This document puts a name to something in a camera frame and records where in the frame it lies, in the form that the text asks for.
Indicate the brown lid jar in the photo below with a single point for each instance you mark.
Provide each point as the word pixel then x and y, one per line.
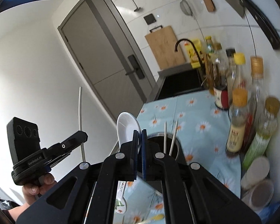
pixel 261 194

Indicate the pale yellow utensil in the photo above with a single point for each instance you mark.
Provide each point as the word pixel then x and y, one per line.
pixel 154 217

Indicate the short orange cap sauce bottle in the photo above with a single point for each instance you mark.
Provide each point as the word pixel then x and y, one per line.
pixel 237 126

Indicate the person's left hand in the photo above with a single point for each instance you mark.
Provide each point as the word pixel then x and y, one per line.
pixel 33 190

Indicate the large yellow oil bottle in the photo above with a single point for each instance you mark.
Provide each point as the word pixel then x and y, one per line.
pixel 193 51

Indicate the dark kitchen sink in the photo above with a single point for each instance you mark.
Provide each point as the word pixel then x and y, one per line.
pixel 179 84

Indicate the white ceramic spoon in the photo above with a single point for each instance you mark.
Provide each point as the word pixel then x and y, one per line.
pixel 126 126

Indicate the black faucet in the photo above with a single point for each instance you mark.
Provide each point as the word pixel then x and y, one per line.
pixel 196 51

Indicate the black utensil holder cup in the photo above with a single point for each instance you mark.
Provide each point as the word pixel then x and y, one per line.
pixel 180 154

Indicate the black wall outlet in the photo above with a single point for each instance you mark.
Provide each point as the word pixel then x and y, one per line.
pixel 150 19

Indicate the black cap bottle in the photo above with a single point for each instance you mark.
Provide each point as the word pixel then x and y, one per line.
pixel 230 52

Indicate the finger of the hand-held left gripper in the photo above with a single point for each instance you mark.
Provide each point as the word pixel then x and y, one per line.
pixel 72 140
pixel 59 160

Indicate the grey door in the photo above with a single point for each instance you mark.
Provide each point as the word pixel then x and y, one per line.
pixel 100 51

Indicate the white lid jar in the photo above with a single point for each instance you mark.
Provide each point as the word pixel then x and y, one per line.
pixel 255 171

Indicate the yellow cap bottle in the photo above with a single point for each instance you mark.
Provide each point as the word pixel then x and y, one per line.
pixel 238 71

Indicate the tall gold cap bottle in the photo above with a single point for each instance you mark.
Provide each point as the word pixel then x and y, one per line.
pixel 256 79

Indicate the person's left forearm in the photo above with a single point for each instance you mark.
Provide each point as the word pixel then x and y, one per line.
pixel 16 214

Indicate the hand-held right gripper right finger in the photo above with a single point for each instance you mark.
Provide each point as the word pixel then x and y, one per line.
pixel 144 155

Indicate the wooden cutting board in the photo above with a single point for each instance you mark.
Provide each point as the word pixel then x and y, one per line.
pixel 164 49

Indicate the pale wooden chopstick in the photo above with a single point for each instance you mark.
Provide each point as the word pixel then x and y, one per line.
pixel 80 112
pixel 165 135
pixel 173 137

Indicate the green label bottle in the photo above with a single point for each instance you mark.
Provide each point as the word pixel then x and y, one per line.
pixel 263 133

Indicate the slim yellow oil bottle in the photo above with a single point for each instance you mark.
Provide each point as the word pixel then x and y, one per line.
pixel 209 45

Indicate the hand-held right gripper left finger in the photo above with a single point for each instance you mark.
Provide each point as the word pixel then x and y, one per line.
pixel 137 155

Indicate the blue daisy tablecloth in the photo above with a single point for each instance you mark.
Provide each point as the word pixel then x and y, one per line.
pixel 200 112

